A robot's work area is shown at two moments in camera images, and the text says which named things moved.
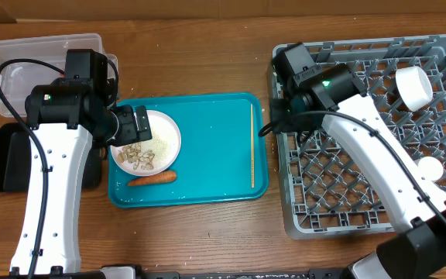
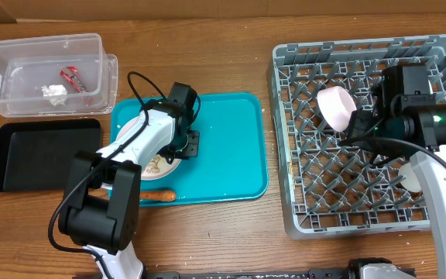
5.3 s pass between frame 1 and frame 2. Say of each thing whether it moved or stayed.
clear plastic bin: stayed
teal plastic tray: stayed
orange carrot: moved
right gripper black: moved
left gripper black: moved
